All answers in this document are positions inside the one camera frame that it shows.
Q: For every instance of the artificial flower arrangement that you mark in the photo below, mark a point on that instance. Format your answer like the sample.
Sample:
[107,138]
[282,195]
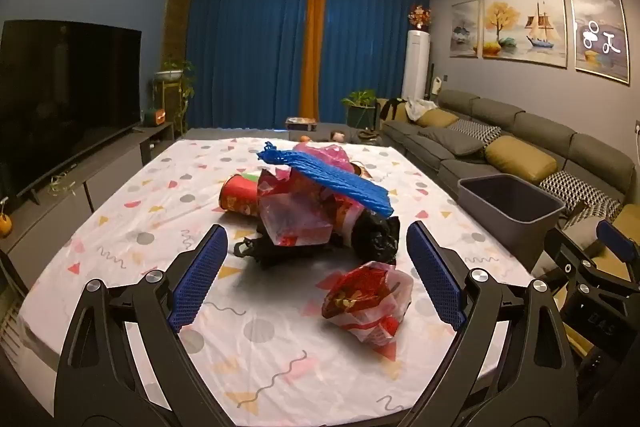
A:
[419,17]

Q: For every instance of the white handheld vacuum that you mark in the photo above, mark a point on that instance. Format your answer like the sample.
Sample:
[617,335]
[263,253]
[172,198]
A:
[438,86]

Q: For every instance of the black garment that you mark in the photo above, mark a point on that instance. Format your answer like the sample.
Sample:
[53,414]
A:
[392,109]

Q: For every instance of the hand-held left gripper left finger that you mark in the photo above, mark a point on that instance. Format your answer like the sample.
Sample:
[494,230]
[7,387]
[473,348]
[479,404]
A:
[197,277]

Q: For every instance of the orange speaker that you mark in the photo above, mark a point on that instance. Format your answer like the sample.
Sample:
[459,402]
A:
[155,117]

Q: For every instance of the red paper cup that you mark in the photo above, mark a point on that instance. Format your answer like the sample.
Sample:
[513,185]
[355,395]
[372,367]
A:
[237,199]

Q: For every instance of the potted plant dark pot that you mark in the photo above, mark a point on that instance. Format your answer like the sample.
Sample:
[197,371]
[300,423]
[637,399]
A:
[361,107]

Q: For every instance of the small yellow cushion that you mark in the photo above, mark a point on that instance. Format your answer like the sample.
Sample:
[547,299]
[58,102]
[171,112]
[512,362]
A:
[435,118]

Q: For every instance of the gray plastic bin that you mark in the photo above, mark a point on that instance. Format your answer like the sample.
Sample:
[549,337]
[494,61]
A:
[500,217]

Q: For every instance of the flat gray cushion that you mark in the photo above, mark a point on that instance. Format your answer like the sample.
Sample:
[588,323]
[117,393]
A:
[450,141]

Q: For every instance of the pink figurine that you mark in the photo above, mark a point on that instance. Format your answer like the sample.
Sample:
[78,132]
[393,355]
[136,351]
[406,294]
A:
[338,136]

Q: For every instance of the blue curtain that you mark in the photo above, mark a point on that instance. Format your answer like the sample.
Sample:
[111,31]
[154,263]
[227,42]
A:
[245,52]
[370,47]

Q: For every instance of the abstract framed painting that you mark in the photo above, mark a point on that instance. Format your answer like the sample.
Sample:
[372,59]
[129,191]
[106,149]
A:
[600,37]

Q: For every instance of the sailboat painting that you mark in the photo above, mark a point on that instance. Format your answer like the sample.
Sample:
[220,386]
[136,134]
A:
[525,27]

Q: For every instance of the gray sofa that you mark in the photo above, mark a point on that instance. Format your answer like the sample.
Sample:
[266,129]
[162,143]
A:
[540,127]

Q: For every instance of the trailing plant on stand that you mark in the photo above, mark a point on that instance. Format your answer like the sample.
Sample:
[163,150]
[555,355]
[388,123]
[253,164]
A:
[172,74]

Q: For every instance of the printed snack box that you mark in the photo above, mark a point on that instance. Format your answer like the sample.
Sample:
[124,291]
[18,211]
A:
[301,123]

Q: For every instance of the black television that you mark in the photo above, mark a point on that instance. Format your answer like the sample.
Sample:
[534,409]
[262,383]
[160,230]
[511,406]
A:
[60,107]

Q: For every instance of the dark coffee table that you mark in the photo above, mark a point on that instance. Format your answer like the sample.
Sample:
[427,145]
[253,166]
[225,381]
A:
[230,133]

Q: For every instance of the dark dish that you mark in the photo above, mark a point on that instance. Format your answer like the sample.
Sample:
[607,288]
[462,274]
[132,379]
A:
[369,135]

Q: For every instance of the small orange ornament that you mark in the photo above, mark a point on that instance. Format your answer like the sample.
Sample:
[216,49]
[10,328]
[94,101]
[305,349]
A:
[4,224]

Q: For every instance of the white standing air conditioner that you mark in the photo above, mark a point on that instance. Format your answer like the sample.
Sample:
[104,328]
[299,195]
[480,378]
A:
[415,62]

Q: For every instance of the red white snack bag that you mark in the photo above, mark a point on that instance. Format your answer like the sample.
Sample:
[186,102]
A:
[365,297]

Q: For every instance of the gray television cabinet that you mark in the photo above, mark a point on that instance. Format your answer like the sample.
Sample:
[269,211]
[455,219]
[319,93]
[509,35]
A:
[115,172]

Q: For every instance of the large yellow cushion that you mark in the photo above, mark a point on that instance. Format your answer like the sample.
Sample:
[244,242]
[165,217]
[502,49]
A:
[520,159]

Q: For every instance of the orange curtain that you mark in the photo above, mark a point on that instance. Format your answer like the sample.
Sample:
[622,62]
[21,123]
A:
[314,52]

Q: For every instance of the pink plastic bag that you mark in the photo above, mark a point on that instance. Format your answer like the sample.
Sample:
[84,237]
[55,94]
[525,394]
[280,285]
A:
[325,154]

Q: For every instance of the black plastic bag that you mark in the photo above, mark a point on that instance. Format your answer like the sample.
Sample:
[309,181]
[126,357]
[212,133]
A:
[375,237]

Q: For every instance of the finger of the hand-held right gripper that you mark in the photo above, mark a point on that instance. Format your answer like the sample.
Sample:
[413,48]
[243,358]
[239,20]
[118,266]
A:
[617,249]
[570,267]

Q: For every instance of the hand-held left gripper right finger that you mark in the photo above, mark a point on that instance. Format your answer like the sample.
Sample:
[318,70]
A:
[435,277]

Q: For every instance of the black white patterned cushion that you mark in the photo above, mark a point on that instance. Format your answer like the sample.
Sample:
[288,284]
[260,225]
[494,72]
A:
[480,131]
[580,192]

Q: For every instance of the red translucent plastic bag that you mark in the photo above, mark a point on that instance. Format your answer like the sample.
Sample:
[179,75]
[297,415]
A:
[295,217]

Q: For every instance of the brown wooden panel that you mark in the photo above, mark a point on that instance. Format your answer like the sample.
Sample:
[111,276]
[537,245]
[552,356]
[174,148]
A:
[176,17]

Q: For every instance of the white cloth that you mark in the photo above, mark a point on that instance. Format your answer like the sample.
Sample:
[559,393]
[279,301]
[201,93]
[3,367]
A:
[420,108]

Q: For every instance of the small landscape painting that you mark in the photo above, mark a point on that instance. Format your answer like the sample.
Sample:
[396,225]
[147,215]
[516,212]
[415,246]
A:
[465,29]

